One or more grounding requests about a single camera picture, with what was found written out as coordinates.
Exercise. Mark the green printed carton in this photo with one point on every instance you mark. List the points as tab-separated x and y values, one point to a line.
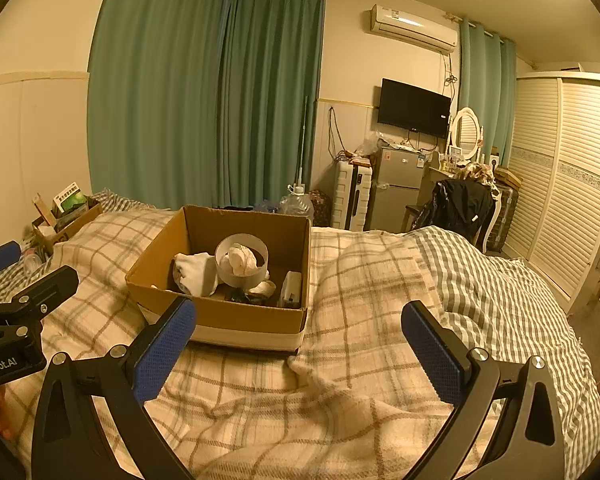
70	202

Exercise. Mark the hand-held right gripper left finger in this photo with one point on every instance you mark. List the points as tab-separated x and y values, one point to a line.
165	355

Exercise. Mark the beige plaid blanket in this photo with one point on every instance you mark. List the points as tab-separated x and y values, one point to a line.
360	285

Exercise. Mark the dark patterned bag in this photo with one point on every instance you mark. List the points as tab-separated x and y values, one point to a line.
321	207

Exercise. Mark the tan slim carton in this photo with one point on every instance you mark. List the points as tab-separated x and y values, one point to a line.
42	212

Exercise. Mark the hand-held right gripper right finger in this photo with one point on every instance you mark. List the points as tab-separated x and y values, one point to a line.
432	360

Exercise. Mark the small white rectangular box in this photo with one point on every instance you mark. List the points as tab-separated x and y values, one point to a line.
292	287

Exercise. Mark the dark hard suitcase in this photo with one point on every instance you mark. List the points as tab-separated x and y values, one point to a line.
505	215

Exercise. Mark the white cloth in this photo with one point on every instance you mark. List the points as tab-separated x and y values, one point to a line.
242	260

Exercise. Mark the clear plastic bag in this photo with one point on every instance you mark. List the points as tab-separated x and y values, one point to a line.
367	147

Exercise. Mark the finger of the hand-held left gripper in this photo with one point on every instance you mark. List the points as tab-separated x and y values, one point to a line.
0	257
50	285

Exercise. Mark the white hard suitcase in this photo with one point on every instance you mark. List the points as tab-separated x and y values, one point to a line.
350	195

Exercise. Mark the white louvred wardrobe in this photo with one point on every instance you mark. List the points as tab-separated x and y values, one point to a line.
565	185

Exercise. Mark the silver mini fridge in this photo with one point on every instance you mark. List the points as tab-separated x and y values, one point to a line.
395	190

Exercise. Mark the white oval vanity mirror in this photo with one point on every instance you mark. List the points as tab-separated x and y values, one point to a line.
465	130

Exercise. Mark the white dressing table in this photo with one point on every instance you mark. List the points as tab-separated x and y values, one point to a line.
437	175

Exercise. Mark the small white sock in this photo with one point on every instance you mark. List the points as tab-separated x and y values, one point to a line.
264	288

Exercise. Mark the white mop pole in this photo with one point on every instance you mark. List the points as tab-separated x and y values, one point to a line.
302	140

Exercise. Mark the small cardboard storage box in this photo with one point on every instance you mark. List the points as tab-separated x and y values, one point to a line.
75	225

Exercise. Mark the narrow green curtain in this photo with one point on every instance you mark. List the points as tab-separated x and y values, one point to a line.
487	90

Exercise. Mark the large clear water jug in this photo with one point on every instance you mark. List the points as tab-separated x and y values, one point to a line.
295	205

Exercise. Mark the small dark object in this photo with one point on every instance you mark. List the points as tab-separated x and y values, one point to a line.
240	299

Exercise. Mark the white air conditioner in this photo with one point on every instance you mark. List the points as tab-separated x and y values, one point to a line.
412	27

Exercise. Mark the clear plastic bottle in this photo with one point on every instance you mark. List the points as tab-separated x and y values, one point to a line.
32	260

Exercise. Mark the large cardboard box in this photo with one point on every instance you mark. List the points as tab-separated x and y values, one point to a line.
230	325

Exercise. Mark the black wall television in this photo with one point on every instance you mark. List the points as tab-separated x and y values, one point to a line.
412	107

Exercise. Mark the black jacket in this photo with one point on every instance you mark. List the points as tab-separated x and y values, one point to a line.
457	205

